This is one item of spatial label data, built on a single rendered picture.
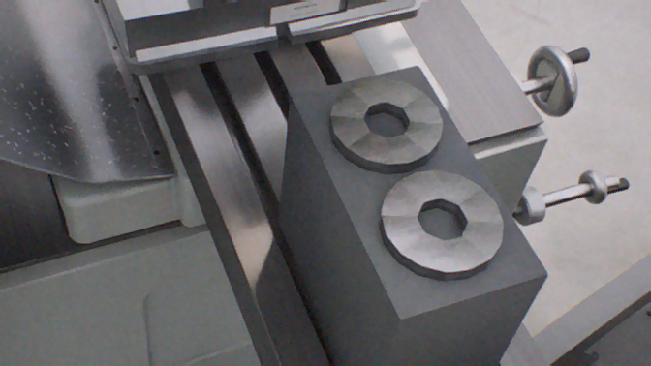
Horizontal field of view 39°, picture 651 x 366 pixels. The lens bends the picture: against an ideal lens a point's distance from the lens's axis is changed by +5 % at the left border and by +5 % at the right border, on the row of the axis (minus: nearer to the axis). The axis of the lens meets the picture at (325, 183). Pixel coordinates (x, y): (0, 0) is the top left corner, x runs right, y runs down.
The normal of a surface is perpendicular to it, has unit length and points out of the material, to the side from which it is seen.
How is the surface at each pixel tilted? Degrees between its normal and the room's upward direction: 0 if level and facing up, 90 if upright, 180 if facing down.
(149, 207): 90
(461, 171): 0
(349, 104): 0
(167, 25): 90
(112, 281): 90
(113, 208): 90
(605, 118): 0
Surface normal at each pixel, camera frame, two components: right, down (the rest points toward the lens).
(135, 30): 0.37, 0.77
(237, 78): 0.10, -0.59
